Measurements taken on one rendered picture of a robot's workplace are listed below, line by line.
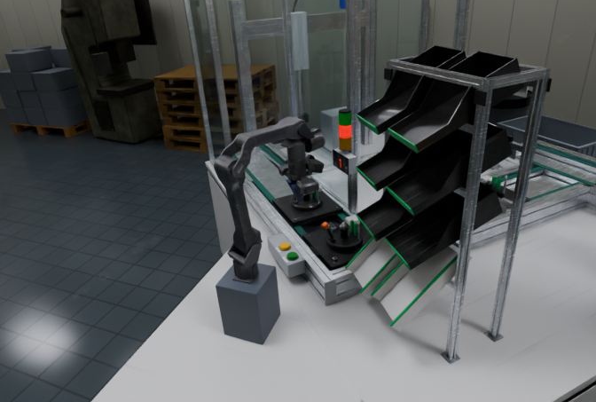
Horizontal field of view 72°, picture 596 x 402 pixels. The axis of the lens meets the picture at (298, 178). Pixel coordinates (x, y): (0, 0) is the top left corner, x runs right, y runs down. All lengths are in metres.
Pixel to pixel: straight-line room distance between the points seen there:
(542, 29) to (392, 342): 4.40
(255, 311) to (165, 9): 5.77
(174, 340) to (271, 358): 0.33
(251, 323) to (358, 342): 0.33
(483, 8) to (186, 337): 4.61
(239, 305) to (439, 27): 4.45
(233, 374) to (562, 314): 1.05
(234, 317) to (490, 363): 0.76
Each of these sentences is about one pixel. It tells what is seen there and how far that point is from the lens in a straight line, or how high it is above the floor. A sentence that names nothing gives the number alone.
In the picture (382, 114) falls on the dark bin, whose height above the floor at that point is 1.53.
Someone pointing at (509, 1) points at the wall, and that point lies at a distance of 5.26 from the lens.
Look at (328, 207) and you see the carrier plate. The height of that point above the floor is 0.97.
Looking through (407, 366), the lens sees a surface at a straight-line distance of 1.33.
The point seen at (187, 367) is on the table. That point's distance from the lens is 1.38.
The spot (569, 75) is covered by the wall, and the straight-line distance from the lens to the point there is 5.45.
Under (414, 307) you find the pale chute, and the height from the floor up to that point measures 1.06.
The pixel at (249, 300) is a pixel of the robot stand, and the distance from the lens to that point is 1.27.
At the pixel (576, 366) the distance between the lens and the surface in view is 1.47.
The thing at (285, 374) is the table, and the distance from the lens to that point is 1.30.
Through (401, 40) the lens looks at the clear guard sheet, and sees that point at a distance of 2.78.
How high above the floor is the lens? 1.86
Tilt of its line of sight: 25 degrees down
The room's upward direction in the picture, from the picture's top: 4 degrees counter-clockwise
